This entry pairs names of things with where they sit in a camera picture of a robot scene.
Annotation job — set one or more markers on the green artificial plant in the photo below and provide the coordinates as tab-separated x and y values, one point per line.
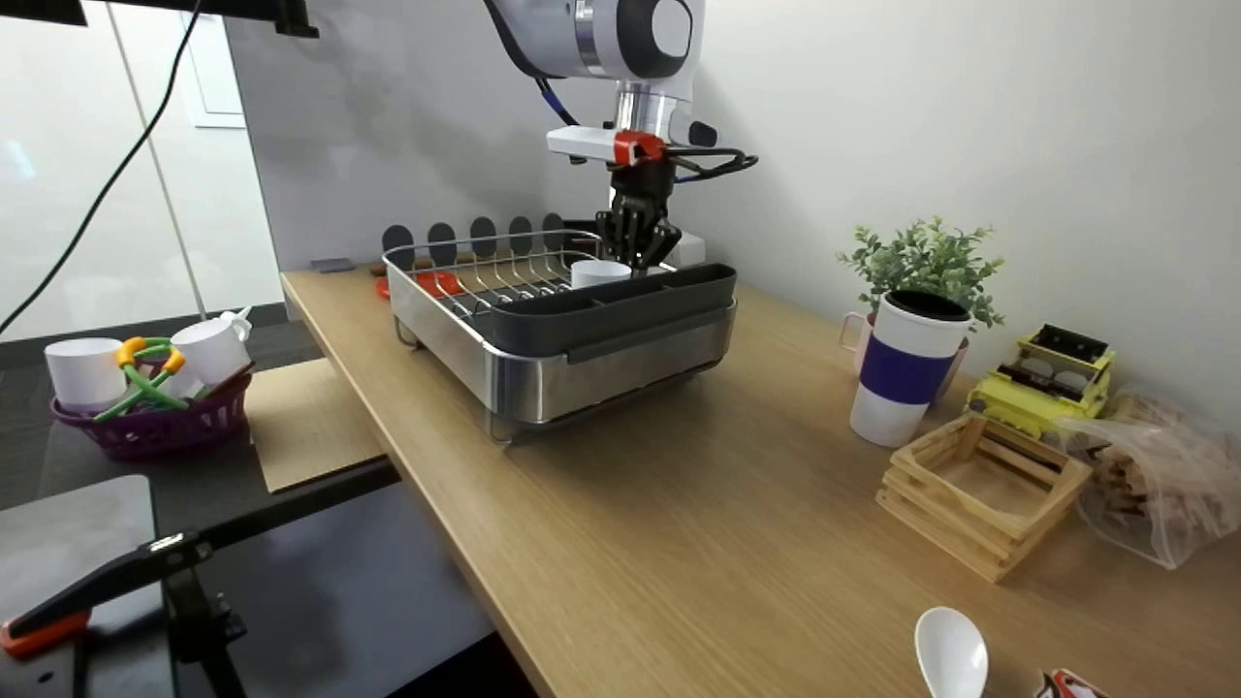
928	256

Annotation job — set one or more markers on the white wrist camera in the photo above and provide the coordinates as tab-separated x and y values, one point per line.
632	148

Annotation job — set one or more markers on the small wooden crate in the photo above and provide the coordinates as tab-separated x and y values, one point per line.
981	495

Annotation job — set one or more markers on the steel dish rack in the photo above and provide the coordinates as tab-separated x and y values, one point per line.
540	355

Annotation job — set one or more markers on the white pitcher in basket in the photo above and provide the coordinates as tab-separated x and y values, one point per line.
213	350

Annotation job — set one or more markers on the white cup in basket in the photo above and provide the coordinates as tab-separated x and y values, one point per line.
84	372

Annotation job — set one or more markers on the white ceramic mug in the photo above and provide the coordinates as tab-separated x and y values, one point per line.
594	272

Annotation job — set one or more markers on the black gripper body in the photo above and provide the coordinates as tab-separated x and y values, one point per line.
632	221

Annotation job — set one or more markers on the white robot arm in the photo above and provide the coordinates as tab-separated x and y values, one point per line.
645	50

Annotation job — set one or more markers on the cardboard sheet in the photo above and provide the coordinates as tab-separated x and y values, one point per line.
309	422

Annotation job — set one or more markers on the clear plastic bag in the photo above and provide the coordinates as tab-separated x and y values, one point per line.
1166	481

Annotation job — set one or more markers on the white blue tumbler cup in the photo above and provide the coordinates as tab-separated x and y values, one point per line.
909	350

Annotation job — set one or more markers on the purple plastic basket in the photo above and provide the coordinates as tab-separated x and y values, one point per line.
143	434

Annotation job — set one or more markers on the yellow toy vehicle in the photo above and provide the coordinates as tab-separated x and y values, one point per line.
1053	377

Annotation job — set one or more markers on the white ceramic spoon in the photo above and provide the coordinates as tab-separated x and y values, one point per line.
951	654

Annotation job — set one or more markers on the green yellow toy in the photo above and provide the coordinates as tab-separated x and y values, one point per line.
143	365

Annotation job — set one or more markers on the white electronics box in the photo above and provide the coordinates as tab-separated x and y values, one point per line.
688	249

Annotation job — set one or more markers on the small red white packet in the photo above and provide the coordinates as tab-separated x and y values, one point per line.
1062	685

